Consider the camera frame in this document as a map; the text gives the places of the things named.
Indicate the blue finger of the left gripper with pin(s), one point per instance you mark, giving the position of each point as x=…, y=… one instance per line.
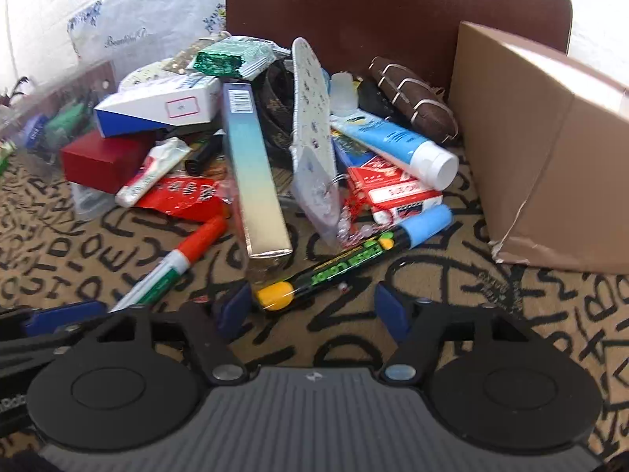
x=64, y=314

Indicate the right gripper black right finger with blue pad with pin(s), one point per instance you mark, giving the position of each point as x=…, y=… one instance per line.
x=421, y=327

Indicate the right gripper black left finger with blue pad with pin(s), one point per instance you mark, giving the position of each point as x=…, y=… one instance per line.
x=209, y=327

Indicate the red cap white marker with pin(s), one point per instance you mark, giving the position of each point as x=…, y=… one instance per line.
x=167, y=273

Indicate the black marker blue cap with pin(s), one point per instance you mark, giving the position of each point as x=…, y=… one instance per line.
x=408, y=234

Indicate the long teal gradient box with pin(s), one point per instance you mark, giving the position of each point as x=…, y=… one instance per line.
x=258, y=216

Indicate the letter print table cloth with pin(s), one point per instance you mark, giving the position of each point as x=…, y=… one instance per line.
x=50, y=257

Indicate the red foil packet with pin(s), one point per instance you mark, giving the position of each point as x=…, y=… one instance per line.
x=194, y=199

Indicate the clear plastic cup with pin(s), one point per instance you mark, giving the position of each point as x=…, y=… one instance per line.
x=90, y=203

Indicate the red white card box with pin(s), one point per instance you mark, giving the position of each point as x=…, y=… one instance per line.
x=389, y=192

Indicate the black small marker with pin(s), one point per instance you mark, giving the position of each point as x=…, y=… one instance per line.
x=209, y=147

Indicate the blue white tube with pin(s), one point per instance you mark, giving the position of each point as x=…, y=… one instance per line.
x=412, y=152

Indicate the white dotted plastic package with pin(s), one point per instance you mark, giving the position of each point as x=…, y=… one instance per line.
x=314, y=184

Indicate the small white red tube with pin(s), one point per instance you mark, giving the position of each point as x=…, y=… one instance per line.
x=161, y=159

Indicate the clear plastic storage bin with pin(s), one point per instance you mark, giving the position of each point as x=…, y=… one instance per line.
x=39, y=125

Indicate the brown striped pouch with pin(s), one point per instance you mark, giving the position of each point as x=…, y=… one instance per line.
x=421, y=105

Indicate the white blue box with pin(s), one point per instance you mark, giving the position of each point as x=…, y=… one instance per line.
x=180, y=100

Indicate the brown cardboard box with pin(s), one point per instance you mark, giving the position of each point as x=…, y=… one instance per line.
x=546, y=138

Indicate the black monogram belt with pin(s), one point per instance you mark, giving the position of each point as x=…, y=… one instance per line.
x=274, y=97

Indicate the green foil packet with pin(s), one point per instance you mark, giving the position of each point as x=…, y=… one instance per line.
x=238, y=57

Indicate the white floral plastic bag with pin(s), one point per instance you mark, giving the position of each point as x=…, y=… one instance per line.
x=134, y=33

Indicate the dark brown chair back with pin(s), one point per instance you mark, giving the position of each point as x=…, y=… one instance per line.
x=419, y=34

